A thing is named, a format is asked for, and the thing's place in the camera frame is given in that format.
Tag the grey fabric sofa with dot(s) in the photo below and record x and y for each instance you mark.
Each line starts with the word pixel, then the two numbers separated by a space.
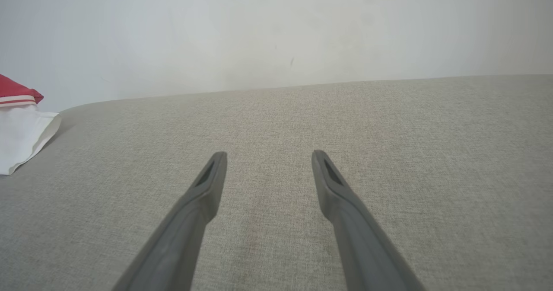
pixel 432 152

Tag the red white-sleeved basketball jersey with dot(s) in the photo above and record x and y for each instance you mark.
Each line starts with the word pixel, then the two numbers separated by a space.
pixel 19 135

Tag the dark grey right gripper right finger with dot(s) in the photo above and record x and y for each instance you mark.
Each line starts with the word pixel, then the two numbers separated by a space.
pixel 363 247

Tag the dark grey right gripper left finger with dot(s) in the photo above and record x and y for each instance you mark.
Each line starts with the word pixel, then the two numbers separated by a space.
pixel 181 239

